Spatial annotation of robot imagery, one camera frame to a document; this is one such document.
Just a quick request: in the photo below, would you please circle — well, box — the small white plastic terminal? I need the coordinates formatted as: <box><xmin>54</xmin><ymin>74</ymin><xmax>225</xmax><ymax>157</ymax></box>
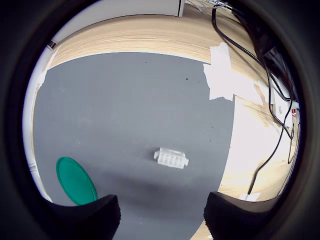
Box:
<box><xmin>153</xmin><ymin>146</ymin><xmax>190</xmax><ymax>170</ymax></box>

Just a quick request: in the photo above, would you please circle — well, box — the round green lid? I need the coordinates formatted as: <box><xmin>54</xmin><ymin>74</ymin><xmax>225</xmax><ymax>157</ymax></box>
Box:
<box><xmin>55</xmin><ymin>156</ymin><xmax>98</xmax><ymax>207</ymax></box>

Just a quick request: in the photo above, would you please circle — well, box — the white tape piece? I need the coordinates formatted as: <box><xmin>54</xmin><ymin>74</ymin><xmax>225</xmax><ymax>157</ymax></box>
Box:
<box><xmin>39</xmin><ymin>46</ymin><xmax>61</xmax><ymax>85</ymax></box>
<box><xmin>202</xmin><ymin>41</ymin><xmax>270</xmax><ymax>106</ymax></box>
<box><xmin>238</xmin><ymin>192</ymin><xmax>261</xmax><ymax>202</ymax></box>

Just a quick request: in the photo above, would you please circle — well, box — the dark grey mat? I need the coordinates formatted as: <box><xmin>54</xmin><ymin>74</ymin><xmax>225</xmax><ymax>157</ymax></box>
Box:
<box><xmin>32</xmin><ymin>51</ymin><xmax>236</xmax><ymax>240</ymax></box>

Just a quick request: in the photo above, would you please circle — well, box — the white power strip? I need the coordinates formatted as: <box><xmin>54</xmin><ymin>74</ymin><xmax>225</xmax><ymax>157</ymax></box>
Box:
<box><xmin>271</xmin><ymin>82</ymin><xmax>301</xmax><ymax>131</ymax></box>

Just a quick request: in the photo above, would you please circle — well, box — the black stand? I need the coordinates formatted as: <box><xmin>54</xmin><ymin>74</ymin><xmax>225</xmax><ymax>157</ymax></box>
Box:
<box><xmin>231</xmin><ymin>4</ymin><xmax>300</xmax><ymax>101</ymax></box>

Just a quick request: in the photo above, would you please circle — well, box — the black camera cable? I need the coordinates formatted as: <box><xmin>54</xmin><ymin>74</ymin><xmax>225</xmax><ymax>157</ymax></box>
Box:
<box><xmin>247</xmin><ymin>99</ymin><xmax>295</xmax><ymax>196</ymax></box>

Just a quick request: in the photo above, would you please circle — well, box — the thin black cable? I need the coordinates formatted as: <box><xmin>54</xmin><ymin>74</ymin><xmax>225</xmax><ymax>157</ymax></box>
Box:
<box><xmin>211</xmin><ymin>4</ymin><xmax>295</xmax><ymax>140</ymax></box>

